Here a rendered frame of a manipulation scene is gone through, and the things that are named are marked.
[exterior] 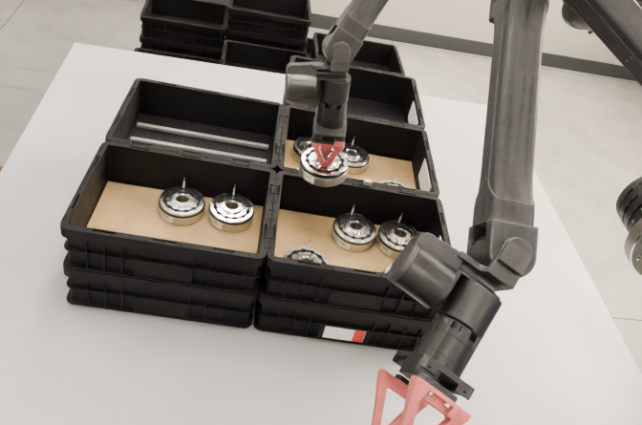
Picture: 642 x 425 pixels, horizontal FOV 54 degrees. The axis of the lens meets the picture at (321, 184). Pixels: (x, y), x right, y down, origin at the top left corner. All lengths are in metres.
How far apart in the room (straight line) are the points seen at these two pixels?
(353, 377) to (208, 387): 0.30
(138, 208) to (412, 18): 3.38
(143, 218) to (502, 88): 0.90
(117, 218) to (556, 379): 1.06
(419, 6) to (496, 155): 3.81
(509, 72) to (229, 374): 0.84
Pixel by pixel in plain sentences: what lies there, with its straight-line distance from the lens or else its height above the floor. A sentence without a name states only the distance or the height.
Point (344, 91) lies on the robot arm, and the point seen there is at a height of 1.22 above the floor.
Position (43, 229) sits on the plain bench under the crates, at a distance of 1.62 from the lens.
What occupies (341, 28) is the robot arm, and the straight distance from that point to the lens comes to 1.20.
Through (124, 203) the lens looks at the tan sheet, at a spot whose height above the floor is 0.83.
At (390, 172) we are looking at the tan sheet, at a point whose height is 0.83.
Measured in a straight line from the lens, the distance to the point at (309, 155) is 1.36.
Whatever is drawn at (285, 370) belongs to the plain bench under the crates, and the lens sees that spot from 1.37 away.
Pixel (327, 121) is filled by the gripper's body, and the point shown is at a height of 1.15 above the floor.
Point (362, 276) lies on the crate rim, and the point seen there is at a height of 0.93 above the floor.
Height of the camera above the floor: 1.81
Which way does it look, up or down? 37 degrees down
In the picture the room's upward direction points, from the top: 14 degrees clockwise
